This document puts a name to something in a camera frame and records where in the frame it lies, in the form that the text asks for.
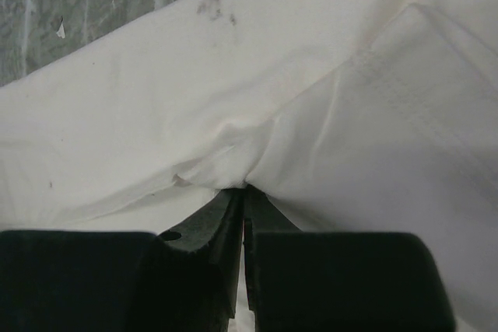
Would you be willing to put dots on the white t shirt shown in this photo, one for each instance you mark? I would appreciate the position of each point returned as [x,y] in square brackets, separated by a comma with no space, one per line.
[349,114]

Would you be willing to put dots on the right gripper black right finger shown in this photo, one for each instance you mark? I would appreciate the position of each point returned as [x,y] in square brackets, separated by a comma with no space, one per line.
[338,281]

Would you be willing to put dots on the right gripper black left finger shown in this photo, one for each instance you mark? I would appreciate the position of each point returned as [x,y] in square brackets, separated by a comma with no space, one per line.
[183,279]

